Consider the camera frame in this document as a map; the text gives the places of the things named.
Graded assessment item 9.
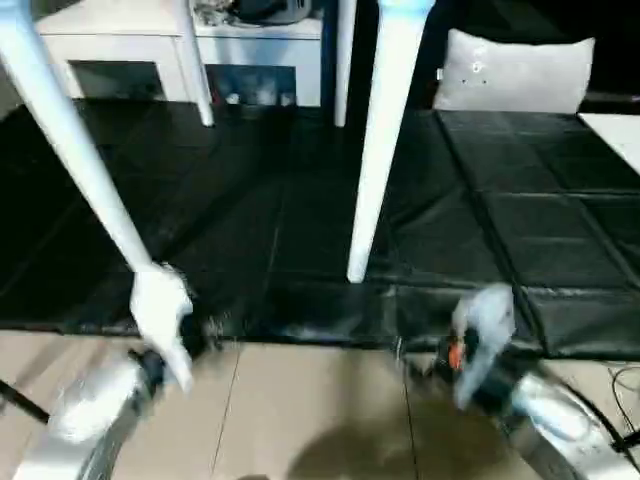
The black right camera cable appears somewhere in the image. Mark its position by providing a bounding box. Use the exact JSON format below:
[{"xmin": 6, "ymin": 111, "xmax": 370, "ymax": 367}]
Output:
[{"xmin": 547, "ymin": 372, "xmax": 632, "ymax": 454}]

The black work mat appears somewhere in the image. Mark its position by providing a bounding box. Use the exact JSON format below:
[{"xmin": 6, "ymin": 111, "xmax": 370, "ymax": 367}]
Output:
[{"xmin": 0, "ymin": 97, "xmax": 640, "ymax": 360}]

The white flat board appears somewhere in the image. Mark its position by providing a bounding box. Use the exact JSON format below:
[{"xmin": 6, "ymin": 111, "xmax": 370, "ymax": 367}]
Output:
[{"xmin": 576, "ymin": 113, "xmax": 640, "ymax": 177}]

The white plastic table leg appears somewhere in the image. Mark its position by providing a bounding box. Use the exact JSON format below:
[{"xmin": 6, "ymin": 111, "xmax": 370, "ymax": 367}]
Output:
[
  {"xmin": 0, "ymin": 0, "xmax": 154, "ymax": 275},
  {"xmin": 175, "ymin": 0, "xmax": 216, "ymax": 127},
  {"xmin": 333, "ymin": 0, "xmax": 357, "ymax": 129},
  {"xmin": 346, "ymin": 0, "xmax": 434, "ymax": 284}
]

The black clutter pile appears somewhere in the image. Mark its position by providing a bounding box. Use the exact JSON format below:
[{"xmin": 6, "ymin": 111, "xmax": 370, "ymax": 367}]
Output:
[{"xmin": 193, "ymin": 0, "xmax": 237, "ymax": 26}]

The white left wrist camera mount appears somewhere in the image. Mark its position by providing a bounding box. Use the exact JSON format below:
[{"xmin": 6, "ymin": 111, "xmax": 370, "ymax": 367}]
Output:
[{"xmin": 128, "ymin": 263, "xmax": 197, "ymax": 395}]

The grey cushion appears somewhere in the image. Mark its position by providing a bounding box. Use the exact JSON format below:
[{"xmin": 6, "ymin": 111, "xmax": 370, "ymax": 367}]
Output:
[{"xmin": 432, "ymin": 28, "xmax": 597, "ymax": 114}]

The black table support leg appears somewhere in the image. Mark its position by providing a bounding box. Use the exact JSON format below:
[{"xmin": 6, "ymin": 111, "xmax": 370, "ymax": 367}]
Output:
[{"xmin": 0, "ymin": 378, "xmax": 50, "ymax": 422}]

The black speaker box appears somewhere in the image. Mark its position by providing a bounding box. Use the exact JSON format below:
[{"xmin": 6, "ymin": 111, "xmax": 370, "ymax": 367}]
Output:
[{"xmin": 319, "ymin": 0, "xmax": 451, "ymax": 112}]

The white glass-door cabinet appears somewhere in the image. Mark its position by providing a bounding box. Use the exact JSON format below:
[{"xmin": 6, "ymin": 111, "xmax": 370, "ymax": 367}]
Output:
[{"xmin": 35, "ymin": 0, "xmax": 325, "ymax": 109}]

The grey floor cable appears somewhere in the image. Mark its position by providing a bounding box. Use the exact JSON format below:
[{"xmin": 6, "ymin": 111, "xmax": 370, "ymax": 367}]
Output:
[{"xmin": 606, "ymin": 363, "xmax": 640, "ymax": 444}]

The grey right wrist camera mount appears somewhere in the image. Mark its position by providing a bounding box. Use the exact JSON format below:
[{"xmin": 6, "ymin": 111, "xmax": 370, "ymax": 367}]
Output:
[{"xmin": 451, "ymin": 282, "xmax": 517, "ymax": 410}]

